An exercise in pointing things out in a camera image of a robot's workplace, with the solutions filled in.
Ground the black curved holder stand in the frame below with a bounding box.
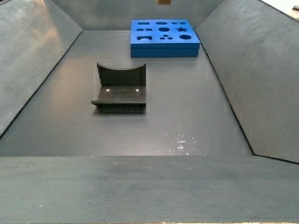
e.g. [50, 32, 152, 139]
[90, 64, 145, 107]

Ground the brown arch-profile block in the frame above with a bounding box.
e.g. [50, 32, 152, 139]
[156, 0, 172, 4]

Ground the blue foam shape board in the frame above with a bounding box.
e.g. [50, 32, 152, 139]
[129, 19, 201, 58]

